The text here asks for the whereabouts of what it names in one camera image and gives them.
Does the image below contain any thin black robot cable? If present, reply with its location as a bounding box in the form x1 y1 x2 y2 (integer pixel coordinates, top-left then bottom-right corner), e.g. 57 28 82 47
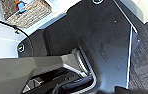
0 15 33 52

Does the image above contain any white inner shelf unit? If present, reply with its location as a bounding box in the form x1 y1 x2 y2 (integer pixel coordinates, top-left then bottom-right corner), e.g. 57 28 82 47
118 0 148 24

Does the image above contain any woven brown basket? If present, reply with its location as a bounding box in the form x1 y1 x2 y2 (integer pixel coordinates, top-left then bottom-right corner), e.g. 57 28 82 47
0 0 53 29

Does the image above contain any blue white bottle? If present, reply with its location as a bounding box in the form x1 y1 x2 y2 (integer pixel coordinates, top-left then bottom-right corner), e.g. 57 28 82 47
15 0 28 14

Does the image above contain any thick grey robot torso limb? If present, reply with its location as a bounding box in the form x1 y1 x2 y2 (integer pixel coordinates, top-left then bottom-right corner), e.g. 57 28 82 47
0 51 94 94

